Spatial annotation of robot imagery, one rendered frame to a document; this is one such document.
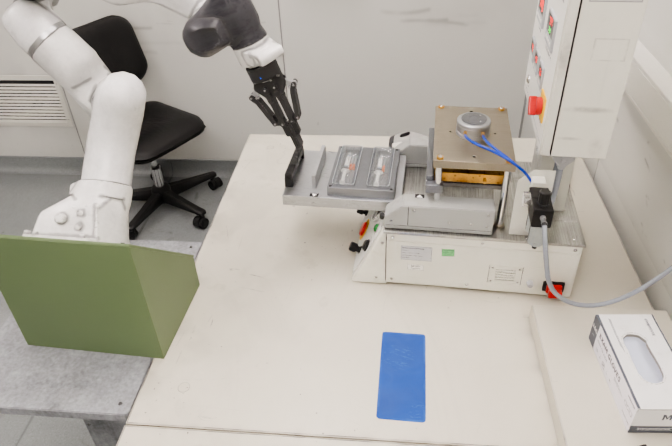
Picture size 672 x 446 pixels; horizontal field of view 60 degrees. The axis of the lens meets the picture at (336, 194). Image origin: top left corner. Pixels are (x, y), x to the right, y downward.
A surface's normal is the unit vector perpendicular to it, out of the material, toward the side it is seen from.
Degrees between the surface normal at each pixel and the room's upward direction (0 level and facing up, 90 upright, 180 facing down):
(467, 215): 90
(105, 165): 51
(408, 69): 90
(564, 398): 0
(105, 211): 66
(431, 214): 90
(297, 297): 0
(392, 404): 0
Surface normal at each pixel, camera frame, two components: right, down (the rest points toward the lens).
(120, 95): 0.18, 0.14
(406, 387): -0.04, -0.82
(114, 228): 0.81, -0.15
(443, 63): -0.09, 0.58
